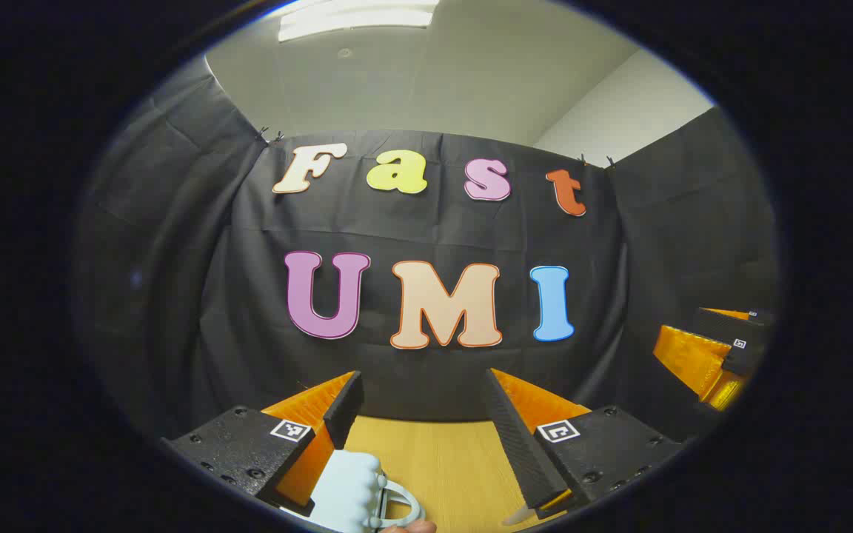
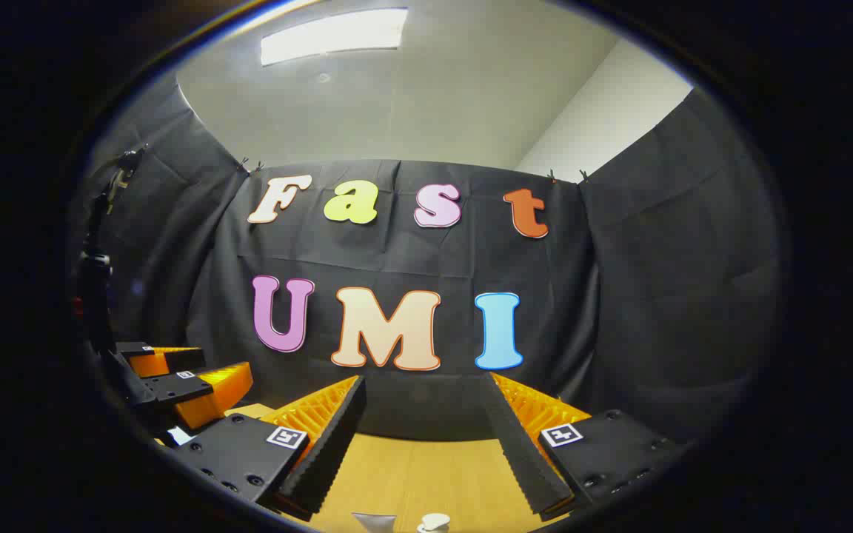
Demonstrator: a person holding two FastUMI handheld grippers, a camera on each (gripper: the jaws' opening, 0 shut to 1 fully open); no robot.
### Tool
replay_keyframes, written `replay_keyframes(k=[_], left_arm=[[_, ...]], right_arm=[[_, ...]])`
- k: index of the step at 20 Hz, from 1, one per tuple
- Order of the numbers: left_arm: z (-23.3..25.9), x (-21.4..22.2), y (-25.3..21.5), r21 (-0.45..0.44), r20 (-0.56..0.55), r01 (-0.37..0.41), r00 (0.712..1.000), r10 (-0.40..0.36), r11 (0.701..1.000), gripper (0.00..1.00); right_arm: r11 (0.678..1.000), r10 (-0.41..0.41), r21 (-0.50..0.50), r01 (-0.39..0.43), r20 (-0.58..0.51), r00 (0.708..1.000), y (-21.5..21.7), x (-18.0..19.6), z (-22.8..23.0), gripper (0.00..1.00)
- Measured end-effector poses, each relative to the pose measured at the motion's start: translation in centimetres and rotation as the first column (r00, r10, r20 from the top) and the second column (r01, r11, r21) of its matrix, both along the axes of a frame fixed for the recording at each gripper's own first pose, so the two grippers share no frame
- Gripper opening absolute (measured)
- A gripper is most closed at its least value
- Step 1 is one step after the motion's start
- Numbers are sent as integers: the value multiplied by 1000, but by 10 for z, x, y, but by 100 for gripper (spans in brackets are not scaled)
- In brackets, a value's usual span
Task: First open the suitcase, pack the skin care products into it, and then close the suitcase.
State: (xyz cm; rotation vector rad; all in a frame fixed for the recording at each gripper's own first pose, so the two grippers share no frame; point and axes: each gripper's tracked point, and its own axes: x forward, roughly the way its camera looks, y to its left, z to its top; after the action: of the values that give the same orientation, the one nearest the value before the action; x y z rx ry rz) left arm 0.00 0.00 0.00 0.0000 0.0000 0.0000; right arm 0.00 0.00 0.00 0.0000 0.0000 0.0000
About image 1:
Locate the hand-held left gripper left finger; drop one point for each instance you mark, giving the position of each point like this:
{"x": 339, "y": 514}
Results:
{"x": 345, "y": 411}

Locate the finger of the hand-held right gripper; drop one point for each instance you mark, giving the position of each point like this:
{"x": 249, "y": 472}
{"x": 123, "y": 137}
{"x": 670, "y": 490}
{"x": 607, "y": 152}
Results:
{"x": 723, "y": 329}

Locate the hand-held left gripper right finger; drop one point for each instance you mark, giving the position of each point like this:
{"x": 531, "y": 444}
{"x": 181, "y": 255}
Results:
{"x": 515, "y": 444}

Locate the black backdrop cloth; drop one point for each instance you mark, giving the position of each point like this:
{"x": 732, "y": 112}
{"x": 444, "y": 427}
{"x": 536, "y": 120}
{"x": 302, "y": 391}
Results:
{"x": 426, "y": 229}

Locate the ceiling light panel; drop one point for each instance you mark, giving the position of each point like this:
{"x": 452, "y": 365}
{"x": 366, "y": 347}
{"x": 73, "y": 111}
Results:
{"x": 356, "y": 18}

